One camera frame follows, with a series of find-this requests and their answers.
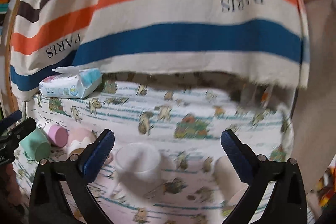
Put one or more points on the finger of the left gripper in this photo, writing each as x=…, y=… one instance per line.
x=21, y=131
x=10, y=120

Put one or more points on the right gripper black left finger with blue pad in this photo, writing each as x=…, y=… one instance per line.
x=48, y=203

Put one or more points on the white ceramic mug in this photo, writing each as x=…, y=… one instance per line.
x=138, y=167

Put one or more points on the mint green cup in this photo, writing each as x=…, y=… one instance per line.
x=36, y=145

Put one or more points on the small pink cup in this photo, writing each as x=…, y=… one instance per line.
x=56, y=134

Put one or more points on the beige paper cup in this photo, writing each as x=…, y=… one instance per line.
x=225, y=173

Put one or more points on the person's hand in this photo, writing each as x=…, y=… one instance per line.
x=11, y=195

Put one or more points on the pink cream mug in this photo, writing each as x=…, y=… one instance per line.
x=78, y=139

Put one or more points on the wet wipes pack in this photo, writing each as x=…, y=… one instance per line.
x=71, y=82

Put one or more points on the clear plastic container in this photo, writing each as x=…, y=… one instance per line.
x=256, y=96

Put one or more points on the cat print bed sheet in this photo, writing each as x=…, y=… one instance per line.
x=185, y=126

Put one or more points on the striped Paris cloth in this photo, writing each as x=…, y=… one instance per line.
x=263, y=41

